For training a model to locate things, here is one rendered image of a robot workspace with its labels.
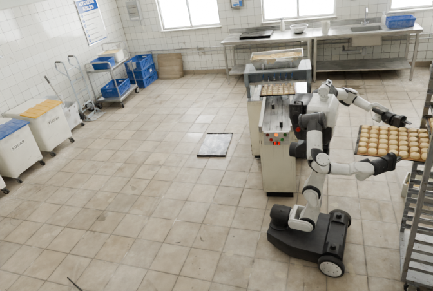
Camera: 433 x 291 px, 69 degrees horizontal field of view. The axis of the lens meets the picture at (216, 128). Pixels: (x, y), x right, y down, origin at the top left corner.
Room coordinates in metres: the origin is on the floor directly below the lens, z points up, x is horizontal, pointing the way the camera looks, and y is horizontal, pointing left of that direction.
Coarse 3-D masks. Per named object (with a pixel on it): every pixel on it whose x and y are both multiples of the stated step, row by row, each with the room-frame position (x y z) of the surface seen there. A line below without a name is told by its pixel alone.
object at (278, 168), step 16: (272, 112) 2.93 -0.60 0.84; (288, 112) 2.88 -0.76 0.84; (272, 128) 2.60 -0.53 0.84; (288, 128) 2.55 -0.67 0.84; (272, 160) 2.56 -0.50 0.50; (288, 160) 2.52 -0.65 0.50; (272, 176) 2.56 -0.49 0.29; (288, 176) 2.52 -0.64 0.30; (272, 192) 2.60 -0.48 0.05; (288, 192) 2.55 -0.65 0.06
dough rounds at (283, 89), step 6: (276, 84) 3.47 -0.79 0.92; (282, 84) 3.44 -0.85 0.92; (288, 84) 3.42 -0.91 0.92; (294, 84) 3.43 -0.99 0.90; (264, 90) 3.36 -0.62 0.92; (270, 90) 3.33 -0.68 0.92; (276, 90) 3.30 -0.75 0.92; (282, 90) 3.27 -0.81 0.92; (288, 90) 3.25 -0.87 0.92; (294, 90) 3.26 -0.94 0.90
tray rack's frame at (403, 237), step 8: (400, 232) 1.76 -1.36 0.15; (408, 232) 1.75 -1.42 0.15; (400, 240) 1.69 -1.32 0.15; (424, 240) 1.65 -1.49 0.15; (432, 240) 1.64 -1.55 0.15; (400, 248) 1.62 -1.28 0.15; (416, 248) 1.60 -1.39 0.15; (424, 248) 1.59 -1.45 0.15; (432, 248) 1.57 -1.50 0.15; (400, 256) 1.55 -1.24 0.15; (416, 256) 1.53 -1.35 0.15; (424, 256) 1.52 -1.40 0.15; (432, 256) 1.51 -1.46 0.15; (400, 264) 1.49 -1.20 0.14; (416, 264) 1.46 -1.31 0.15; (424, 264) 1.46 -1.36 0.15; (400, 272) 1.43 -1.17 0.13; (408, 272) 1.41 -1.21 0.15; (416, 272) 1.40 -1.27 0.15; (408, 280) 1.36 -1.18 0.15; (416, 280) 1.34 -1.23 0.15; (424, 280) 1.34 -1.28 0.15; (432, 280) 1.33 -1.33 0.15; (408, 288) 1.35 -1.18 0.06; (416, 288) 1.32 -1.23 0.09; (432, 288) 1.28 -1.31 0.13
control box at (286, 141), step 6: (264, 132) 2.55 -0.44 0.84; (270, 132) 2.53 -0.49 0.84; (276, 132) 2.52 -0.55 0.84; (282, 132) 2.50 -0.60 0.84; (288, 132) 2.49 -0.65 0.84; (264, 138) 2.55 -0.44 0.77; (276, 138) 2.52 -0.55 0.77; (288, 138) 2.49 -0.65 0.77; (264, 144) 2.55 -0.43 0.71; (270, 144) 2.53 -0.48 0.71; (276, 144) 2.52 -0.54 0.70; (282, 144) 2.50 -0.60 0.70; (288, 144) 2.49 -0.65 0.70
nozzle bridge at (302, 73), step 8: (248, 64) 3.59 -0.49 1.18; (304, 64) 3.28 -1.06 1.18; (248, 72) 3.32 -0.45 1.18; (256, 72) 3.27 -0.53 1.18; (264, 72) 3.25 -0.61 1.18; (272, 72) 3.22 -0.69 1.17; (280, 72) 3.20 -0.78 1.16; (288, 72) 3.26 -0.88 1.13; (296, 72) 3.24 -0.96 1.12; (304, 72) 3.21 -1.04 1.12; (248, 80) 3.30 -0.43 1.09; (256, 80) 3.35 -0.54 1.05; (264, 80) 3.33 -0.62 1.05; (272, 80) 3.29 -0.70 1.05; (280, 80) 3.25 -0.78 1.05; (288, 80) 3.22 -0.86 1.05; (296, 80) 3.19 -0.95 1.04; (304, 80) 3.17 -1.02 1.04; (248, 88) 3.40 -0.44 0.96; (248, 96) 3.40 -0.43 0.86
